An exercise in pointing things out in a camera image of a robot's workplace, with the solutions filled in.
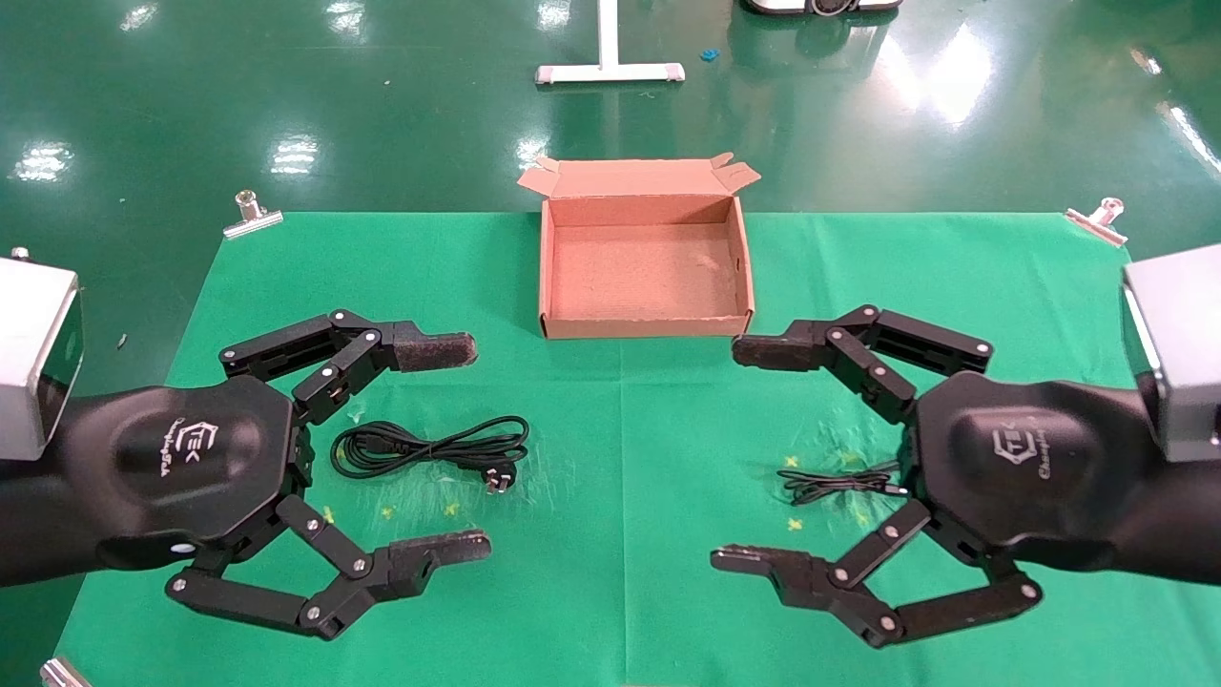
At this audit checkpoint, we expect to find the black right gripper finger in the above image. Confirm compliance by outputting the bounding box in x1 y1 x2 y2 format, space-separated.
711 498 1043 650
732 305 993 426

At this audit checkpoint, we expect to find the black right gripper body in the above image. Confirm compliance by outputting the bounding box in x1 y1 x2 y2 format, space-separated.
901 370 1221 585

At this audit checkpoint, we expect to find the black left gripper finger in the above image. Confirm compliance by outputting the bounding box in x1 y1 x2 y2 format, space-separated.
219 308 478 426
165 496 493 640

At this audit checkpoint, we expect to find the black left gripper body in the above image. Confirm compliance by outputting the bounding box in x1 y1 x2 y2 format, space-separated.
0 374 314 588

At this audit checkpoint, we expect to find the thin black data cable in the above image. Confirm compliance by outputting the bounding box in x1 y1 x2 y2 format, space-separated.
777 462 912 507

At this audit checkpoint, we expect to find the thick black power cable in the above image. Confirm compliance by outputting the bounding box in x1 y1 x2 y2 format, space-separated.
330 416 530 495

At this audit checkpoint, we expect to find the grey mobile robot base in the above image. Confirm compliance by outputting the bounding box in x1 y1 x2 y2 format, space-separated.
742 0 903 18

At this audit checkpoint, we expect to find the open brown cardboard box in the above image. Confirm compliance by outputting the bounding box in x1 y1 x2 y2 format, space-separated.
517 153 762 341

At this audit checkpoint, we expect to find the green table cloth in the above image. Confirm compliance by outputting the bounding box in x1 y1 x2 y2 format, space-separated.
52 210 1221 687

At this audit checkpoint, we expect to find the white metal stand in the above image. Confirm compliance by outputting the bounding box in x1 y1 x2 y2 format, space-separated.
534 0 687 86

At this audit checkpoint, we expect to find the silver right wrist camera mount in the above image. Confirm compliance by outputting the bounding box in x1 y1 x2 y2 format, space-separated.
1123 243 1221 464

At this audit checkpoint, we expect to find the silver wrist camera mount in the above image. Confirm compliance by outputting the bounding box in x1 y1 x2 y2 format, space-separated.
0 254 84 461
1123 243 1221 464

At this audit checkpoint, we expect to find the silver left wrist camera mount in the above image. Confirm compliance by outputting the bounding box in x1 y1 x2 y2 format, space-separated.
0 254 84 461

